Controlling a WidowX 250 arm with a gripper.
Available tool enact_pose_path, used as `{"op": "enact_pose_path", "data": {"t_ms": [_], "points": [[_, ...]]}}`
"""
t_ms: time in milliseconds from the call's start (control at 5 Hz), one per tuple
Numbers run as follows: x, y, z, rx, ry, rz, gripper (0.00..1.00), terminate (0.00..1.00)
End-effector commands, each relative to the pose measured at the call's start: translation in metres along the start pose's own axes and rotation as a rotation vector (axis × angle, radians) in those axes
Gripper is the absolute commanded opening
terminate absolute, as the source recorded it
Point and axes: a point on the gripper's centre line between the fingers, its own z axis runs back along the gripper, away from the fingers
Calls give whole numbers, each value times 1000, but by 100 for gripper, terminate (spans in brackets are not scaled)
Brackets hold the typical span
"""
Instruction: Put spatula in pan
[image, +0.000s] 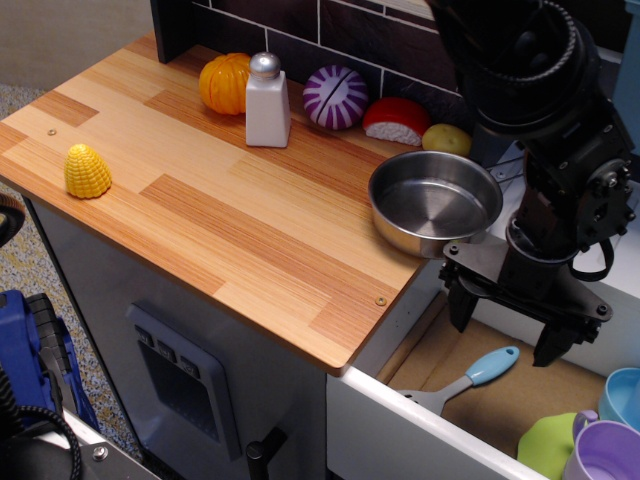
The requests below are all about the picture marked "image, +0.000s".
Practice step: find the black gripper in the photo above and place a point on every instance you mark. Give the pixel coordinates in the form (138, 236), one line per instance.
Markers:
(545, 291)

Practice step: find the blue handled grey spatula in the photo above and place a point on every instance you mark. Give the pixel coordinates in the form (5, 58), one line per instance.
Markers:
(484, 370)

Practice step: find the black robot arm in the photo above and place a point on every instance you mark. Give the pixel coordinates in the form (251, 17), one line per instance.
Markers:
(530, 72)

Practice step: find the stainless steel pan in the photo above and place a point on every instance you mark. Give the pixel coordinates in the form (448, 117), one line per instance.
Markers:
(423, 200)

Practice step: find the white toy sink basin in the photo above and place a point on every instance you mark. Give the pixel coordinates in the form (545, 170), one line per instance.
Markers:
(373, 432)

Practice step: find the green plastic plate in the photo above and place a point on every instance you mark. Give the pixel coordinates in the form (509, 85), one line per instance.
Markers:
(547, 445)

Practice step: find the light blue plastic cup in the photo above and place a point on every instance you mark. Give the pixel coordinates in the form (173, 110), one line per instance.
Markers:
(620, 398)

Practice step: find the purple plastic cup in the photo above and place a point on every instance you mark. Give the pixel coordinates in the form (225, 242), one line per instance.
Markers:
(603, 449)

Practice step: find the yellow toy potato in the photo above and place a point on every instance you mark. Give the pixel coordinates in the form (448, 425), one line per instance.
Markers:
(447, 138)

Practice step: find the red white toy cheese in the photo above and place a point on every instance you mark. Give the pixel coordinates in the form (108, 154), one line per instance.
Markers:
(397, 120)

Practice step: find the purple striped toy onion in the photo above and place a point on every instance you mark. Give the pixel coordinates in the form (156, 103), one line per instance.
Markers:
(335, 97)

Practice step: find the white salt shaker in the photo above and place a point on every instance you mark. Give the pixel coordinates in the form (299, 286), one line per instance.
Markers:
(268, 114)

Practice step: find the grey toy dishwasher door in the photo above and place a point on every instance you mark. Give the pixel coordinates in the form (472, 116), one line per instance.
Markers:
(189, 404)

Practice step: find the orange toy pumpkin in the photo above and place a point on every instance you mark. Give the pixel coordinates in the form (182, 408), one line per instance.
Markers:
(223, 81)

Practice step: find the yellow toy corn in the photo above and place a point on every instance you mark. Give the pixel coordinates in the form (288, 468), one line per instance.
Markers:
(86, 174)

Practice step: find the blue black clamp tool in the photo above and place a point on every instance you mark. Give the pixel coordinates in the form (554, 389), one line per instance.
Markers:
(38, 357)

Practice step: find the black door handle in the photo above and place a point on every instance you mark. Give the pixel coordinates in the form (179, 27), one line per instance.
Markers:
(259, 454)

